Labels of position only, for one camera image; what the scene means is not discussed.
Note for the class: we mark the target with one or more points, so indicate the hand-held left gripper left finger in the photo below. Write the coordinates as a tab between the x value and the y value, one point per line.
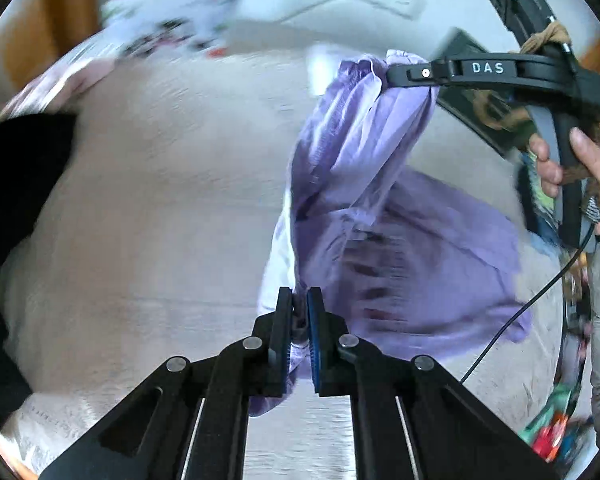
280	340

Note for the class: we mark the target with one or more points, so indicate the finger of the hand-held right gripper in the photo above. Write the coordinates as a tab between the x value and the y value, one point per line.
420	74

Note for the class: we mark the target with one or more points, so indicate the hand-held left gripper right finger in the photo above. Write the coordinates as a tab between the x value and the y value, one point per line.
313	345

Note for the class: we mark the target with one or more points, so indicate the purple garment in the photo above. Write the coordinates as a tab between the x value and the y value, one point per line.
390	240

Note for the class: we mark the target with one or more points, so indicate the stack of folded clothes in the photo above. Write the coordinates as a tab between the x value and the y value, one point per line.
526	212

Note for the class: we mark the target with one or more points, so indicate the dark green gift bag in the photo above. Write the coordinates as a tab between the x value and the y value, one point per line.
485	110

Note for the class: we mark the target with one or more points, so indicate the light green folded shirt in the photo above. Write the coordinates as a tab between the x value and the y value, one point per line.
542	205

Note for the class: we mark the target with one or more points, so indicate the light blue cloth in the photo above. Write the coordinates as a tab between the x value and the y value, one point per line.
545	248

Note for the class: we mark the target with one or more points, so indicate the colourful packaging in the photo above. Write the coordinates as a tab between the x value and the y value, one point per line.
555	425

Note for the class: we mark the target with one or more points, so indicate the tea set cardboard box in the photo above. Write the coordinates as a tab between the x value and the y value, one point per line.
170	15

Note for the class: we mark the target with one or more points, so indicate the black garment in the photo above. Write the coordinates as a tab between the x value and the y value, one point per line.
10	185

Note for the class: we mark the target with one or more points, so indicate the pink garment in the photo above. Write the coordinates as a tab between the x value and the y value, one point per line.
60	85

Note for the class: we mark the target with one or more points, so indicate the wooden wall panel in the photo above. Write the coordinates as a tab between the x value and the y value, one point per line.
55	20
598	57

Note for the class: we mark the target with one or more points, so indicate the white wall plate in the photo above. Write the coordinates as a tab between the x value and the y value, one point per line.
407	2

